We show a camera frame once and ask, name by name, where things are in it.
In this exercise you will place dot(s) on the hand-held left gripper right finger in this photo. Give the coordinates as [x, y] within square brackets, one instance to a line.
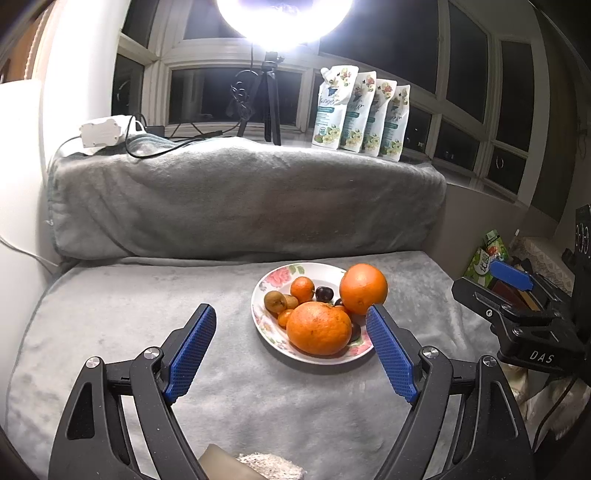
[390, 355]

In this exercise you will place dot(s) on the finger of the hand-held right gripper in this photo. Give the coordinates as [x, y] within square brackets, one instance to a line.
[480, 295]
[510, 272]

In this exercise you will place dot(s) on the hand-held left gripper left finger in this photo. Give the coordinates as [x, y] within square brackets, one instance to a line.
[194, 355]

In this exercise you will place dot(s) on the large smooth orange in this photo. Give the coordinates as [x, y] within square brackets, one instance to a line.
[363, 288]

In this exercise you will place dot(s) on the large bumpy orange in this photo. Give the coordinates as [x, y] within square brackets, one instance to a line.
[318, 328]

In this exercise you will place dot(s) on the small brown kiwi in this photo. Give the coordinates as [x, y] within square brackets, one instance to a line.
[292, 302]
[274, 301]

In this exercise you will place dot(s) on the small mandarin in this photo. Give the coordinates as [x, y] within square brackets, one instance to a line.
[285, 318]

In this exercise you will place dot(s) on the floral white plate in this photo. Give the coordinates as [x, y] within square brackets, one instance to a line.
[323, 270]

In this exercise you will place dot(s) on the medium mandarin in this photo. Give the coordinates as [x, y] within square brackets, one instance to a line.
[302, 289]

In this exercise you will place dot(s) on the person's right hand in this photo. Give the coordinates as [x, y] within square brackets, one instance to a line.
[568, 406]

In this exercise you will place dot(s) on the green snack packet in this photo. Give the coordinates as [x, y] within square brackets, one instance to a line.
[480, 263]

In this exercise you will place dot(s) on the cream lace cloth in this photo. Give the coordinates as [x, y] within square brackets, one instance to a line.
[545, 258]

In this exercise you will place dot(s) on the beige block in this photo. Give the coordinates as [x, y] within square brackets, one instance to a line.
[217, 464]

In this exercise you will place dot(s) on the white fuzzy cloth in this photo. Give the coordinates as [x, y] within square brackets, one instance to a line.
[272, 466]

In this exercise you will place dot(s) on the white floral refill pouch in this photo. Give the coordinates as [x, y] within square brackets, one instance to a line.
[383, 124]
[399, 129]
[332, 115]
[362, 120]

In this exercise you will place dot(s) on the white power strip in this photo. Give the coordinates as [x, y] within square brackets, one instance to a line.
[104, 131]

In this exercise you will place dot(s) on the black tripod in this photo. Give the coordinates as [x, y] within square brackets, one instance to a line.
[272, 115]

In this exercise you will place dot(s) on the white framed window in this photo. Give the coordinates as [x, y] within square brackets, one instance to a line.
[198, 53]

